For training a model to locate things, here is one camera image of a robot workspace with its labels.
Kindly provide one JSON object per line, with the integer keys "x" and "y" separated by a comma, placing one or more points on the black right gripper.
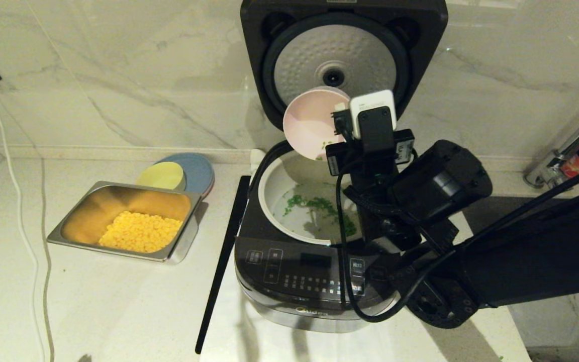
{"x": 340, "y": 158}

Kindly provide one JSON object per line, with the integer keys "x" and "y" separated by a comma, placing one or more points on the pink bowl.
{"x": 309, "y": 120}

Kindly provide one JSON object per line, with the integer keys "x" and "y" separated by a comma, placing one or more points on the green grains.
{"x": 314, "y": 203}

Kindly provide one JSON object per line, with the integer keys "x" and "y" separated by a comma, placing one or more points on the black rice cooker lid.
{"x": 264, "y": 50}

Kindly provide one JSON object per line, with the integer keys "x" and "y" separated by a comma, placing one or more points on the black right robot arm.
{"x": 520, "y": 251}

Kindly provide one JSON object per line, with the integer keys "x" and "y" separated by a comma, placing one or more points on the white inner pot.
{"x": 279, "y": 191}

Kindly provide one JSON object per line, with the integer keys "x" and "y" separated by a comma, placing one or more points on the black rice cooker body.
{"x": 279, "y": 281}

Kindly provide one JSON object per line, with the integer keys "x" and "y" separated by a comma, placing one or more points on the blue plate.
{"x": 199, "y": 173}

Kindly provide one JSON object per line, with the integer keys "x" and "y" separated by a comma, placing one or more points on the long black flat strip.
{"x": 221, "y": 266}

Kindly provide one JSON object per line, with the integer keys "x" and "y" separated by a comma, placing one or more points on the yellow-green small dish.
{"x": 161, "y": 176}

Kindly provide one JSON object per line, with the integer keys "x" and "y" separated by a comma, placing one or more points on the chrome faucet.
{"x": 551, "y": 173}

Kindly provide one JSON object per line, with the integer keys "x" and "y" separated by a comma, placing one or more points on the yellow corn kernels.
{"x": 141, "y": 232}

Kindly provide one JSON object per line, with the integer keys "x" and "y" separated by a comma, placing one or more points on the stainless steel tray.
{"x": 93, "y": 211}

